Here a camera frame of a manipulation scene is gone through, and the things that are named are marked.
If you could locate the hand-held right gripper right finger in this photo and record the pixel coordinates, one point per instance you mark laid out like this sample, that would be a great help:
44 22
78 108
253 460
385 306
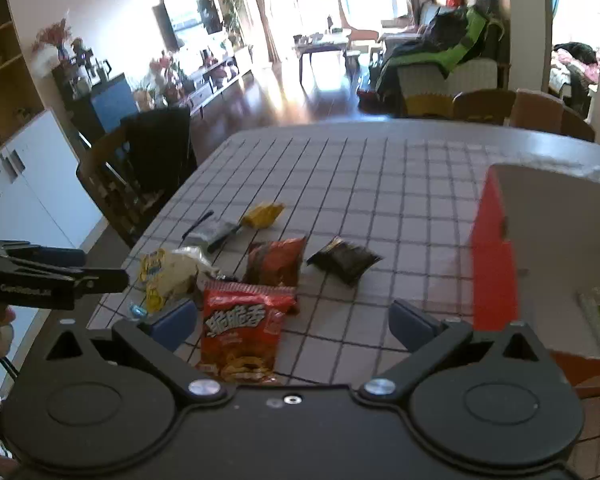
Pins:
412 322

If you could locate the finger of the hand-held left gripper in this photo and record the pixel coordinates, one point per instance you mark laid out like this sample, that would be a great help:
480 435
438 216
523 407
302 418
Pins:
105 279
57 256

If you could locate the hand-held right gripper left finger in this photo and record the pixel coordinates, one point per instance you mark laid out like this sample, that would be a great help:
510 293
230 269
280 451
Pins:
172 319

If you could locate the yellow cartoon jelly cup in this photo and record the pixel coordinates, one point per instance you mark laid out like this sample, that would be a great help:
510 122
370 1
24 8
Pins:
152 265
160 296

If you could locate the large red snack packet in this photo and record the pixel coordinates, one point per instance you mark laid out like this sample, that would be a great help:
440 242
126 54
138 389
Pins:
242 330

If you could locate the red cardboard box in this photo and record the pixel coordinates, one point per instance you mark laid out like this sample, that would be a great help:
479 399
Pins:
495 270

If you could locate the dark red snack packet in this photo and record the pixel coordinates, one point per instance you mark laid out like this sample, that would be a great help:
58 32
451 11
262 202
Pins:
275 262

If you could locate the small blue wrapped candy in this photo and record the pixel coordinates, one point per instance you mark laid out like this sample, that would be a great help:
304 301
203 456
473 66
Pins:
137 310

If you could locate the pale clear snack packet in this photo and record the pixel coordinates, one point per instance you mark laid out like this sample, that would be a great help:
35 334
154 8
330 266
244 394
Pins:
187 267

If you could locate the white cabinet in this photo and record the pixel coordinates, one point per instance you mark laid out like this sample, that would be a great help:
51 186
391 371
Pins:
25 195

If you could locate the wooden dining chair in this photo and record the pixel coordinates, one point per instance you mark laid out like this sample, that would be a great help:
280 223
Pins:
110 190

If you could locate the black snack packet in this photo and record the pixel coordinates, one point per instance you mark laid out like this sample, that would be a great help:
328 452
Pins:
345 260

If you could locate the silver snack bar wrapper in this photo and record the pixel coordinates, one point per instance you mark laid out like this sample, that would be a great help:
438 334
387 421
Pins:
212 232

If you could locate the small yellow snack packet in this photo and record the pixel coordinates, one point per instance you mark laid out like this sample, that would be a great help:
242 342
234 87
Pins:
264 215

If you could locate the black cloth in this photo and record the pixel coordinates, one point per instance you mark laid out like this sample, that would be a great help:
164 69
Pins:
160 145

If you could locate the dark sideboard with blue panel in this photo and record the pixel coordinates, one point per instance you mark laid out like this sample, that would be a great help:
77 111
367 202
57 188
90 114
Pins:
102 105

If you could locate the red flower bouquet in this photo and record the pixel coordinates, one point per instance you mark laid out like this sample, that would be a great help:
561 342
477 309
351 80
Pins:
52 35

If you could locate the low television cabinet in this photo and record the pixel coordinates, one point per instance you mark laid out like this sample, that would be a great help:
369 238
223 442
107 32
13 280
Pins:
215 82

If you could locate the wooden chair back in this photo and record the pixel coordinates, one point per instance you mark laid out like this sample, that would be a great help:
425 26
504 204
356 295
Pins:
482 106

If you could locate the brown chair back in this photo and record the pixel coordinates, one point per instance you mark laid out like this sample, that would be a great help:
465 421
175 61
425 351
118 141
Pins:
550 115

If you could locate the wooden chair with pile of clothes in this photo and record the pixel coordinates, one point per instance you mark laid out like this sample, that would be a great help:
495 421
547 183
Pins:
472 77

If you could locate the television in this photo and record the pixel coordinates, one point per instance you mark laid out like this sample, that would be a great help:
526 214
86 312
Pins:
185 20

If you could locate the green and black jacket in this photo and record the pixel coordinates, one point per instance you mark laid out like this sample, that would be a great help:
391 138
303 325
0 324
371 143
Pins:
450 42

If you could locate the coffee table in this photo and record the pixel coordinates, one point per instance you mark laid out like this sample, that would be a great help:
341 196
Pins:
322 47

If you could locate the tall green houseplant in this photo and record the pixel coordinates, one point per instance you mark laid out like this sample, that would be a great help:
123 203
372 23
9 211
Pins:
234 15

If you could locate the pile of laundry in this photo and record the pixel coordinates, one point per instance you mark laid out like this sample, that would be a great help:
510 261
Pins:
577 60

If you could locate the giraffe figure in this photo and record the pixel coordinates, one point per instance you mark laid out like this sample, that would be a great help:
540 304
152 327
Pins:
345 15

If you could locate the wooden wall shelf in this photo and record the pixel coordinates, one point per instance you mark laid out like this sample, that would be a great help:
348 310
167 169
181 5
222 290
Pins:
2 60

